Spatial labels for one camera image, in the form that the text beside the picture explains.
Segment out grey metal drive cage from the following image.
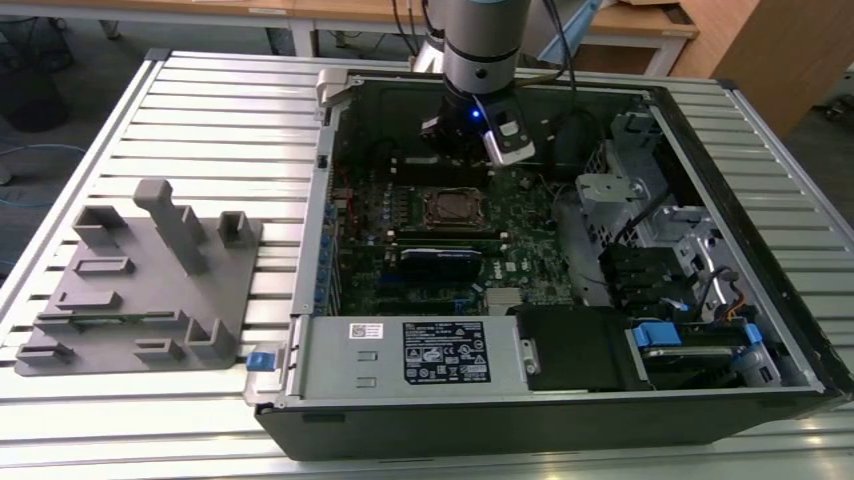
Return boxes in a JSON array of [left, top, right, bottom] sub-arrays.
[[574, 112, 669, 251]]

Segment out black hanging cables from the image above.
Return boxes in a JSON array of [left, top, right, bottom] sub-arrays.
[[386, 0, 430, 57]]

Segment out black drive cage cable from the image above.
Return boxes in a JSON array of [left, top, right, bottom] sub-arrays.
[[613, 184, 670, 249]]

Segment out black RAM slot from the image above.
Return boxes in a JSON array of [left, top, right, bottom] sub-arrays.
[[398, 227, 502, 240]]

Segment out coloured power wires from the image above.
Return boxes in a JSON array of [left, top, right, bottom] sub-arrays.
[[719, 299, 755, 324]]

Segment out pale blue teach pendant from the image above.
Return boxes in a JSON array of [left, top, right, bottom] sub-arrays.
[[535, 0, 605, 62]]

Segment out silver wrist camera black face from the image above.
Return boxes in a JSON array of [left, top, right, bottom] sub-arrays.
[[480, 102, 538, 167]]

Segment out grey plastic parts rack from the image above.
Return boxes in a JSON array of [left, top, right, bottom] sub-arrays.
[[12, 178, 266, 377]]

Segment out silver chipset heatsink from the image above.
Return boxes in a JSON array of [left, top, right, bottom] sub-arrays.
[[484, 287, 526, 307]]

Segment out black plastic fan holder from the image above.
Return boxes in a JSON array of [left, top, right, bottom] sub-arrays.
[[598, 245, 689, 309]]

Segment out black plastic air shroud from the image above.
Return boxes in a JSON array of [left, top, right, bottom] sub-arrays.
[[516, 304, 655, 392]]

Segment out blue floor cable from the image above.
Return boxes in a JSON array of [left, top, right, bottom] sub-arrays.
[[0, 142, 88, 161]]

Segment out green motherboard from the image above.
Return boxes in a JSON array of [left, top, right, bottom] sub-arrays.
[[330, 164, 589, 317]]

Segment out looped thick black cable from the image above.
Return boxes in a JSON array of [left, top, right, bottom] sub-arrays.
[[548, 108, 605, 176]]

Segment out grey power supply unit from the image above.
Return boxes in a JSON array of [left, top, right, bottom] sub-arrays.
[[283, 314, 539, 401]]

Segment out small square silver CPU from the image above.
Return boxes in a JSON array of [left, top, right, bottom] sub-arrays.
[[436, 193, 476, 219]]

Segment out wooden cabinet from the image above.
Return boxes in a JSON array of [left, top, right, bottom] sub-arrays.
[[670, 0, 854, 136]]

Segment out black graphics card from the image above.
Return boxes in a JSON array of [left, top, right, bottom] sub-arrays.
[[398, 247, 486, 286]]

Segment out small boxy wrist camera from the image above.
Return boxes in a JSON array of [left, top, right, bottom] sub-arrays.
[[419, 115, 459, 147]]

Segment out grey case release handle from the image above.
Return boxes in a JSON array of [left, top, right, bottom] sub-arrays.
[[314, 68, 354, 121]]

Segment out black camera cable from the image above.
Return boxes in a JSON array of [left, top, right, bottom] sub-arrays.
[[512, 0, 579, 94]]

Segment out black round bin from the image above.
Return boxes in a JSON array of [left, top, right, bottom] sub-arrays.
[[0, 14, 76, 134]]

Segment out black open PC case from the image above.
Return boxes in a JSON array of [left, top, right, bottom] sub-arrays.
[[243, 67, 854, 464]]

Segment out blue disk carrier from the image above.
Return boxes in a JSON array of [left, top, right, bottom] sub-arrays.
[[631, 322, 763, 391]]

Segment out black chair base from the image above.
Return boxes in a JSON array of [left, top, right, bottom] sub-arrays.
[[810, 94, 854, 121]]

